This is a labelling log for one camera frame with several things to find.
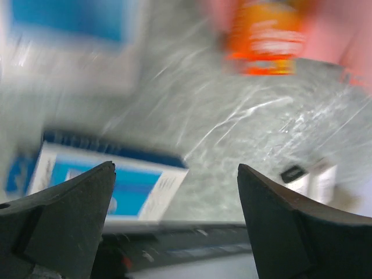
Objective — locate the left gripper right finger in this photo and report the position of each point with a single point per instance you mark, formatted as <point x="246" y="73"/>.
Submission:
<point x="293" y="236"/>

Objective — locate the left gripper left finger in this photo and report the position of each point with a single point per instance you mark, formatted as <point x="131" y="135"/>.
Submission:
<point x="58" y="228"/>

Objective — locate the blue razor box upper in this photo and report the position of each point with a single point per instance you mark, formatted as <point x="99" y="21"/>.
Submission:
<point x="93" y="46"/>

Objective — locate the blue Harry's razor box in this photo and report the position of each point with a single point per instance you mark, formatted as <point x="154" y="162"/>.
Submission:
<point x="146" y="182"/>

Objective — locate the pink three-tier shelf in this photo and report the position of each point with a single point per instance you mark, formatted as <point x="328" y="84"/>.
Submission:
<point x="336" y="32"/>

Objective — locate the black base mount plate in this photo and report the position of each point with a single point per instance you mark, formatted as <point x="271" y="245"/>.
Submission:
<point x="175" y="250"/>

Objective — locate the orange Gillette box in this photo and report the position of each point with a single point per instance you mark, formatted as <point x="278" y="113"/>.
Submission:
<point x="266" y="37"/>

